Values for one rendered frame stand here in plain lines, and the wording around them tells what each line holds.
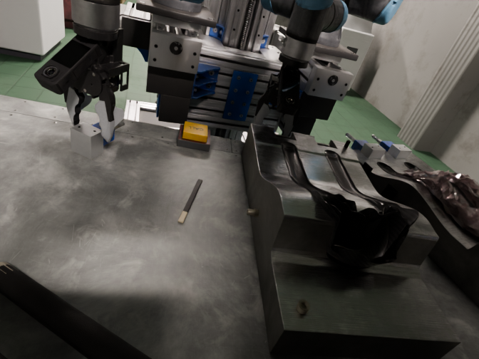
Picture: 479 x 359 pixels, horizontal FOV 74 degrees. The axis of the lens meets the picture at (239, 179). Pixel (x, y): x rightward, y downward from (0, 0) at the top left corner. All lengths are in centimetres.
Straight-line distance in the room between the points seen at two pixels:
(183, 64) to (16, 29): 265
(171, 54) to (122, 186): 44
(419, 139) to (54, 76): 365
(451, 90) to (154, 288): 357
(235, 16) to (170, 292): 93
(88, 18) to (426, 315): 69
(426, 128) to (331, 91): 284
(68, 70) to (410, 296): 64
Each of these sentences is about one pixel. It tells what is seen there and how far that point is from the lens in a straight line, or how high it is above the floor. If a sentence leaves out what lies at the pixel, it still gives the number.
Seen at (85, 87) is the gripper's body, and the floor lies 94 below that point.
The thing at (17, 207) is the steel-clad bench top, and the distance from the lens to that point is 61.
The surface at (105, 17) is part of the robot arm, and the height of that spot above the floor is 107.
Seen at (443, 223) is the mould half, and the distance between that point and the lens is 77.
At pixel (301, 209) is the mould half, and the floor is 93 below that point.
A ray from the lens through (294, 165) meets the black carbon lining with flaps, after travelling 68.
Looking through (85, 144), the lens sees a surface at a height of 83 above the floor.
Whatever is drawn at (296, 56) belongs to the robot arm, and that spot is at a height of 106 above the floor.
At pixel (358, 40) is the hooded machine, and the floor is 72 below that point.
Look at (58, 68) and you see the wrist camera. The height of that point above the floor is 99.
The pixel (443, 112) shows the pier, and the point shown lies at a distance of 390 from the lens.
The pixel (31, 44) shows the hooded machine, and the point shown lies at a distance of 350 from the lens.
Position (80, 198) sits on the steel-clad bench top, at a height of 80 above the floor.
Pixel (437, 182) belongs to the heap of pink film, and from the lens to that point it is 81.
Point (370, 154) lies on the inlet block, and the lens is 93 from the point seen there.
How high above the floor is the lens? 120
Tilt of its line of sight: 34 degrees down
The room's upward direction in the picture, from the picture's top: 17 degrees clockwise
